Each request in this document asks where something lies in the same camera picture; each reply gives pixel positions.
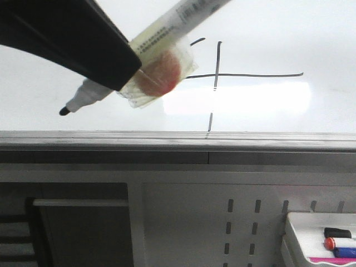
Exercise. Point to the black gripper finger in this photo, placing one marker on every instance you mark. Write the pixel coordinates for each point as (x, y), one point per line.
(77, 35)

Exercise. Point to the white black-tip whiteboard marker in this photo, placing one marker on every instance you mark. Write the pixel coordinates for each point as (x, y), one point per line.
(165, 52)

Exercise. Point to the red capped whiteboard marker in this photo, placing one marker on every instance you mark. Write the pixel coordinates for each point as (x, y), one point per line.
(333, 243)

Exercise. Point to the blue capped whiteboard marker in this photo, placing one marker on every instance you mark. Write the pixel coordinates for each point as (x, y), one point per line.
(341, 252)

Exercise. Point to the dark slatted shelf unit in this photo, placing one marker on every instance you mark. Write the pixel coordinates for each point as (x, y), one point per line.
(59, 224)

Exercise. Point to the white pegboard stand panel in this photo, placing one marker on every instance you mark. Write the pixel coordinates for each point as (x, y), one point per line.
(203, 208)

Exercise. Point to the white plastic marker tray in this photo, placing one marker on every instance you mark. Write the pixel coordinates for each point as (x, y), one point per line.
(304, 236)

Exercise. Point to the black marker cap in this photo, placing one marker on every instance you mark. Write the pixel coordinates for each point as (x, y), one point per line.
(337, 233)

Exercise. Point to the pink highlighter marker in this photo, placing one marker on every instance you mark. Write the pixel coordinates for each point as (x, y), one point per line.
(337, 261)

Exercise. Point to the white whiteboard with aluminium frame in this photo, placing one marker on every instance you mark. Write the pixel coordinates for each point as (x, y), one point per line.
(270, 74)

